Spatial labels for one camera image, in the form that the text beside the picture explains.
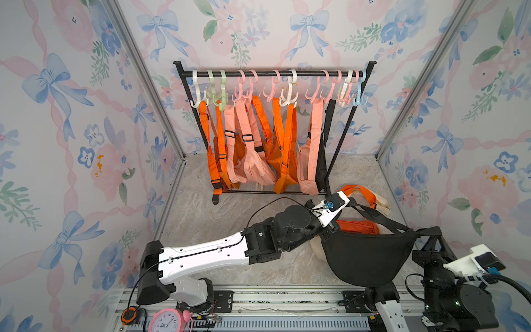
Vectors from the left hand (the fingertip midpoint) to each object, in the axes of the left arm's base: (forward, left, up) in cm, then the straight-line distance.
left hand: (342, 203), depth 55 cm
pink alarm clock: (-23, +53, -36) cm, 68 cm away
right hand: (-6, -24, -4) cm, 25 cm away
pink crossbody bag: (+30, +5, -9) cm, 32 cm away
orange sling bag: (+28, +14, -10) cm, 33 cm away
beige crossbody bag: (+27, -26, -37) cm, 52 cm away
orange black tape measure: (-23, +66, -35) cm, 78 cm away
